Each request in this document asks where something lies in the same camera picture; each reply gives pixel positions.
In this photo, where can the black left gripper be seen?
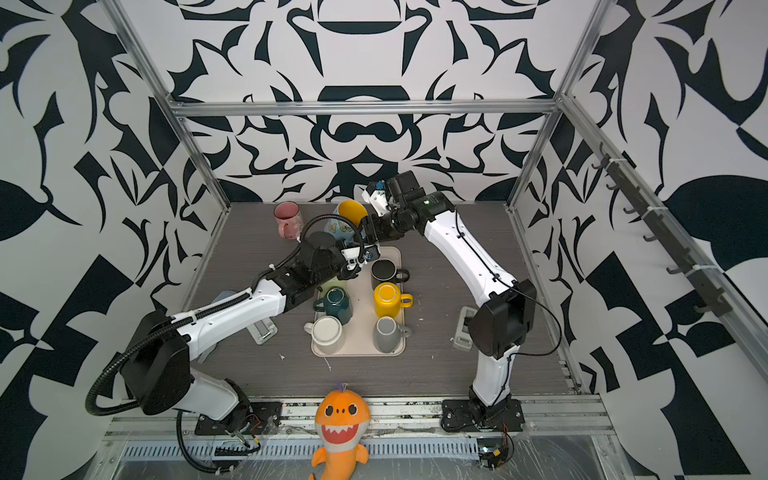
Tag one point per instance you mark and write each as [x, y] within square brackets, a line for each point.
[336, 244]

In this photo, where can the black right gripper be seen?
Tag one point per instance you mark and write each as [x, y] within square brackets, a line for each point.
[374, 230]

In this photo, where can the blue butterfly mug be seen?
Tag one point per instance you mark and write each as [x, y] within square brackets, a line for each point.
[352, 211]

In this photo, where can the pink ghost pattern mug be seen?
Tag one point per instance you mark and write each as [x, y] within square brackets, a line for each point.
[289, 219]

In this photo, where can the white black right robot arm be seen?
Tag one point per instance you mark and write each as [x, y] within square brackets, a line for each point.
[505, 306]

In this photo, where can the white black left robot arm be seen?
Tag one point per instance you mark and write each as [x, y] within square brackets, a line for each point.
[155, 375]

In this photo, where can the black mug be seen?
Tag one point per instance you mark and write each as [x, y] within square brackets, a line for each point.
[385, 270]

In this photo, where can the dark green mug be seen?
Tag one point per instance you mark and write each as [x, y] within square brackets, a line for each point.
[335, 303]

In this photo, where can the white cream mug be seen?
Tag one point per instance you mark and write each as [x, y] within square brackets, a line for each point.
[327, 335]

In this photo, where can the yellow mug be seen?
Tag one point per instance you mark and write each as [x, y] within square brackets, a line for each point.
[389, 301]

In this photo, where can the grey mug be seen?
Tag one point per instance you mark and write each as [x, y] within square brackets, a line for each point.
[388, 335]

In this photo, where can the beige plastic tray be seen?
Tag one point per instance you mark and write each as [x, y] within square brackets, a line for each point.
[358, 336]

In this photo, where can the left grey docking plate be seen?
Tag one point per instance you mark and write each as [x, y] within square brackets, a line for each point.
[262, 330]

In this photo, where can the grey docking plate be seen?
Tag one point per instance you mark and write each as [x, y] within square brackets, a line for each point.
[262, 330]
[462, 339]

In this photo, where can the right grey docking plate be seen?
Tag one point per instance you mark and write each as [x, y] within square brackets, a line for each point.
[462, 339]

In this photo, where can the orange shark plush toy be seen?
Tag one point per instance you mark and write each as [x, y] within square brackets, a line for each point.
[341, 420]

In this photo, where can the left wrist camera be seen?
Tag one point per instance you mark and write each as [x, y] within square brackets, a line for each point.
[354, 257]

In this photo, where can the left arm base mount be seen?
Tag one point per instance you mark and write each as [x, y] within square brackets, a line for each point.
[254, 420]

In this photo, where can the white slotted cable duct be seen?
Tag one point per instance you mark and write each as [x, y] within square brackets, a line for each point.
[303, 449]

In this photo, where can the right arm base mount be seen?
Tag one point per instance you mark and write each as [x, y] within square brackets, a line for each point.
[473, 416]

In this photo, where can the aluminium frame rail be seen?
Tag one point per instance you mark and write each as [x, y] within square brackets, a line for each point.
[372, 107]

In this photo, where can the wall hook rail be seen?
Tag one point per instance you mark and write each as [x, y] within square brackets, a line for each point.
[667, 231]

